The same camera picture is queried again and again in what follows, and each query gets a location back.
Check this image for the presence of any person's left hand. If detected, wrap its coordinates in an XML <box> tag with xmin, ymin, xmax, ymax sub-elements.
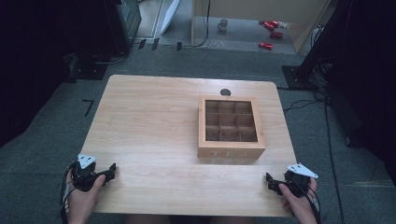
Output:
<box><xmin>65</xmin><ymin>174</ymin><xmax>106</xmax><ymax>224</ymax></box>

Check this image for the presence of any person's right leg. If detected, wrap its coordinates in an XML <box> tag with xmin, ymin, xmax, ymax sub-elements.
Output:
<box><xmin>210</xmin><ymin>215</ymin><xmax>257</xmax><ymax>224</ymax></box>

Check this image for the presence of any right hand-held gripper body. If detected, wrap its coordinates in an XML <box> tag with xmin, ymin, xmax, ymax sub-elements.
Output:
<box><xmin>281</xmin><ymin>162</ymin><xmax>319</xmax><ymax>199</ymax></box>

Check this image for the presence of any person's right hand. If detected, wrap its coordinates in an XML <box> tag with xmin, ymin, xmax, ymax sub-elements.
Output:
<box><xmin>277</xmin><ymin>176</ymin><xmax>319</xmax><ymax>224</ymax></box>

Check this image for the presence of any right hand-held gripper cable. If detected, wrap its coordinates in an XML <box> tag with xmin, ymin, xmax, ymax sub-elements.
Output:
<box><xmin>293</xmin><ymin>177</ymin><xmax>322</xmax><ymax>224</ymax></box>

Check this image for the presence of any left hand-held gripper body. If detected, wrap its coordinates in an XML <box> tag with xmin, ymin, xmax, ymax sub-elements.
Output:
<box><xmin>71</xmin><ymin>153</ymin><xmax>108</xmax><ymax>192</ymax></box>

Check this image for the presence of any dark curtain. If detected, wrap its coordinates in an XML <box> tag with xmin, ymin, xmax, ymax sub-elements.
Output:
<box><xmin>323</xmin><ymin>0</ymin><xmax>396</xmax><ymax>188</ymax></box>
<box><xmin>0</xmin><ymin>0</ymin><xmax>108</xmax><ymax>148</ymax></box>

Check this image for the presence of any black floor cable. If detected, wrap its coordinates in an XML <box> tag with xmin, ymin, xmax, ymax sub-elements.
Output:
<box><xmin>276</xmin><ymin>86</ymin><xmax>346</xmax><ymax>224</ymax></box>

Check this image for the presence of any left hand-held gripper cable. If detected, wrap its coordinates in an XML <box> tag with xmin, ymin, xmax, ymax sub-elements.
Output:
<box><xmin>60</xmin><ymin>163</ymin><xmax>77</xmax><ymax>224</ymax></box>

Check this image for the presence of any person's leg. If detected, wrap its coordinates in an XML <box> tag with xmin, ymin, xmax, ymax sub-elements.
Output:
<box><xmin>210</xmin><ymin>215</ymin><xmax>257</xmax><ymax>224</ymax></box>
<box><xmin>124</xmin><ymin>214</ymin><xmax>172</xmax><ymax>224</ymax></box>

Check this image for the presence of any black angled tape mark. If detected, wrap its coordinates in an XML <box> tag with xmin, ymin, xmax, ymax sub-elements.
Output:
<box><xmin>81</xmin><ymin>99</ymin><xmax>94</xmax><ymax>118</ymax></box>

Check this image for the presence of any person's left leg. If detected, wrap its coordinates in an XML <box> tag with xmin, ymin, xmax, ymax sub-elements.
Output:
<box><xmin>124</xmin><ymin>214</ymin><xmax>172</xmax><ymax>224</ymax></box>

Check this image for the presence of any white board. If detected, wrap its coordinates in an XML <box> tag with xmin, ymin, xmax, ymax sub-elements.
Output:
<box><xmin>160</xmin><ymin>0</ymin><xmax>181</xmax><ymax>35</ymax></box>

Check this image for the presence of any black equipment cabinet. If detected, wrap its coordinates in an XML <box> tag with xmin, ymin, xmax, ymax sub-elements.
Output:
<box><xmin>104</xmin><ymin>0</ymin><xmax>143</xmax><ymax>55</ymax></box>

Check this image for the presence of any black stand base plate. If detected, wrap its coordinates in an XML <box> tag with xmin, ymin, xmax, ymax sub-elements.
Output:
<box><xmin>64</xmin><ymin>52</ymin><xmax>110</xmax><ymax>82</ymax></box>

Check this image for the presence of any hand-held gripper cable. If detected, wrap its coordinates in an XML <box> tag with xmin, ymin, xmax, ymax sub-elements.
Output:
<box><xmin>60</xmin><ymin>163</ymin><xmax>77</xmax><ymax>224</ymax></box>
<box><xmin>293</xmin><ymin>177</ymin><xmax>322</xmax><ymax>224</ymax></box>

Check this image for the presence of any wooden compartment tea box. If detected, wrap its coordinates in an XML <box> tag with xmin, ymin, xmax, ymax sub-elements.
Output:
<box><xmin>197</xmin><ymin>94</ymin><xmax>267</xmax><ymax>161</ymax></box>

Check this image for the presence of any black stand with cables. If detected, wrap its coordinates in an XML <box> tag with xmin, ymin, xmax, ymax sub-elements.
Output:
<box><xmin>281</xmin><ymin>0</ymin><xmax>356</xmax><ymax>91</ymax></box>

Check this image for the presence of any black hanging cable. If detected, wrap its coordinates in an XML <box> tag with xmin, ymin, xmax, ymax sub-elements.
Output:
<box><xmin>181</xmin><ymin>0</ymin><xmax>211</xmax><ymax>49</ymax></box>

